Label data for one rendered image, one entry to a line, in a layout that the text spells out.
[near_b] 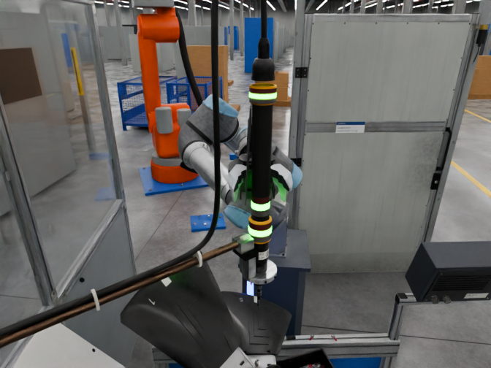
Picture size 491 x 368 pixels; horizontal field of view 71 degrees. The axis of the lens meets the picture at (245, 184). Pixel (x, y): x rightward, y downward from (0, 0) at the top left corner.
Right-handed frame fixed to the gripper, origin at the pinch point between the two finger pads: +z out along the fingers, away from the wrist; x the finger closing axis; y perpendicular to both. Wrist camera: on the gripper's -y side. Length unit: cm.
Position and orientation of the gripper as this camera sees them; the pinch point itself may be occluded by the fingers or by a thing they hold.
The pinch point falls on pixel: (261, 184)
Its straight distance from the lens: 58.0
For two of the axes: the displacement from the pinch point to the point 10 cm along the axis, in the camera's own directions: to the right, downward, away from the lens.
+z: 0.3, 4.0, -9.1
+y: 0.0, 9.1, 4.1
